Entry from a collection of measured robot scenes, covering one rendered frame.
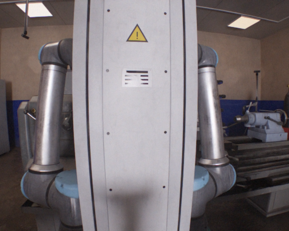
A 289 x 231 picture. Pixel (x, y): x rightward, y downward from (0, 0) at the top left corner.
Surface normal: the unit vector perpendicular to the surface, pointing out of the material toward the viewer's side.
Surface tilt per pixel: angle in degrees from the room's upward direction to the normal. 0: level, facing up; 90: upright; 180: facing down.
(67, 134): 90
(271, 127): 66
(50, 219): 90
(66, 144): 90
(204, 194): 89
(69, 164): 32
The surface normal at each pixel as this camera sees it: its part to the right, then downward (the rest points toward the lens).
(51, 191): -0.23, -0.50
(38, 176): 0.12, -0.06
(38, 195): -0.29, 0.00
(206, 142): -0.71, 0.02
